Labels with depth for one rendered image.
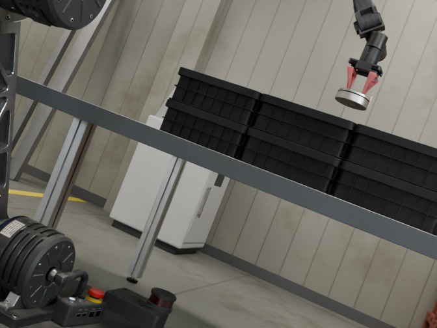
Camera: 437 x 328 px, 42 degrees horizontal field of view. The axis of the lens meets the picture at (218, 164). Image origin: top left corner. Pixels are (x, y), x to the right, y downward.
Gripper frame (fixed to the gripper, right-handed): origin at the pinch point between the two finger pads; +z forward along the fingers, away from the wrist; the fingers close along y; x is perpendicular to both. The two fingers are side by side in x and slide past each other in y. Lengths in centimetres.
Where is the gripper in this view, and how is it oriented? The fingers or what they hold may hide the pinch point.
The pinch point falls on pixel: (355, 92)
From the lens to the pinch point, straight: 186.1
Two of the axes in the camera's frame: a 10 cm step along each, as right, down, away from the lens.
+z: -4.0, 9.1, -0.5
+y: -8.3, -3.4, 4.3
